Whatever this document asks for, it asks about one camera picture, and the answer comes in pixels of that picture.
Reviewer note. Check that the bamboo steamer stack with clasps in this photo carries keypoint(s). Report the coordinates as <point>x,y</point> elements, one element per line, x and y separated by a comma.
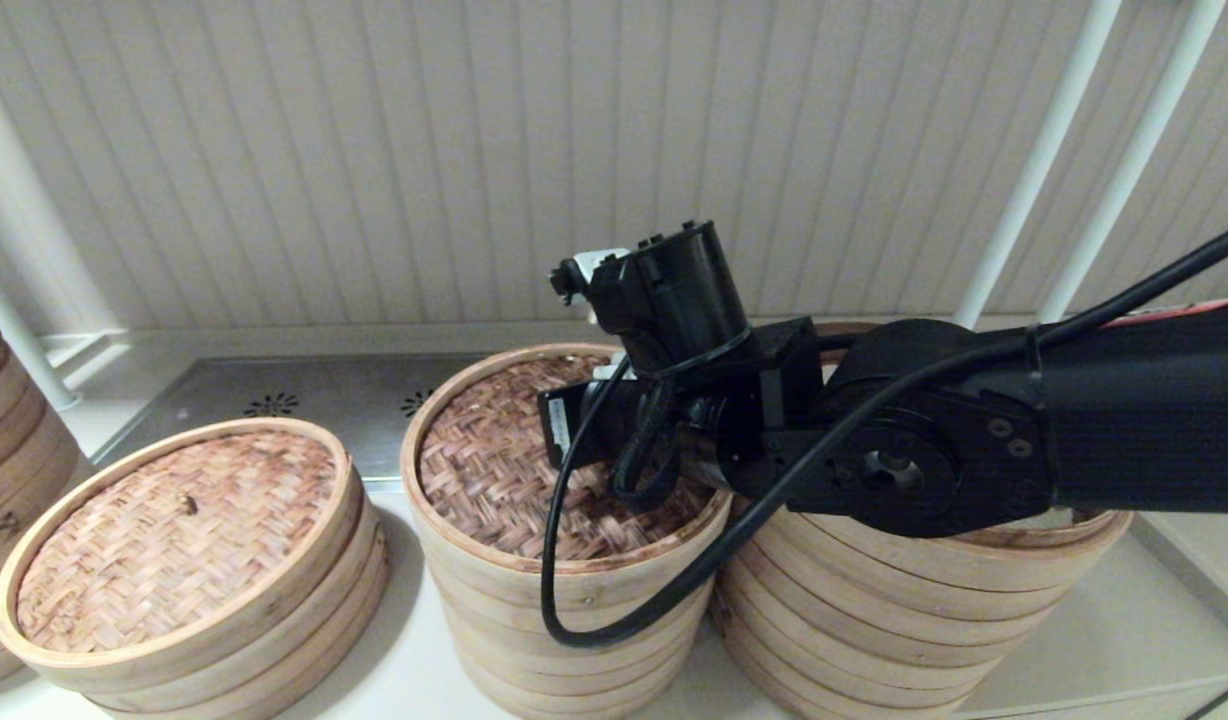
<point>14,460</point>

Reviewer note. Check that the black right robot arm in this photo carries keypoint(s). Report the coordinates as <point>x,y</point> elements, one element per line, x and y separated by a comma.
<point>1124,420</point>

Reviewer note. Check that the low bamboo steamer basket stack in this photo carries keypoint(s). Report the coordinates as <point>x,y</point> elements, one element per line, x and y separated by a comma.
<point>304,650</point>

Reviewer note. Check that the thin white metal pole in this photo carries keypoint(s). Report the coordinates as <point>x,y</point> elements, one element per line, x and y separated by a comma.
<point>24,340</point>

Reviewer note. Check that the perforated stainless steel panel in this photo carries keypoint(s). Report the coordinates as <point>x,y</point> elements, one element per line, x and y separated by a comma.
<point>344,400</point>

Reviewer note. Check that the thick white round column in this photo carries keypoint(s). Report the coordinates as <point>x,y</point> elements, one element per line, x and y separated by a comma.
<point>24,220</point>

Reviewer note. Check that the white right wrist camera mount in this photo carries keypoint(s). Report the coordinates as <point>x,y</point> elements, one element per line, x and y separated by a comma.
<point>586,262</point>

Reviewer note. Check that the dark woven bamboo lid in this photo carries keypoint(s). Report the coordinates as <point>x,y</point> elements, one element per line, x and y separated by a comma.
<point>494,480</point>

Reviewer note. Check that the white slanted metal pole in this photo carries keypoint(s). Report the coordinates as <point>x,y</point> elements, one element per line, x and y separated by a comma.
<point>1044,150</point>
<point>1154,130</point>

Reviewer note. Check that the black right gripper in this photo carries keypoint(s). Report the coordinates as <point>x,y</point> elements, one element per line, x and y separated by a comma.
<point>599,425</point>

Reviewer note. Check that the light woven bamboo steamer lid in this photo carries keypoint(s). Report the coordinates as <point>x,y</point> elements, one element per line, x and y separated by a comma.
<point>174,540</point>

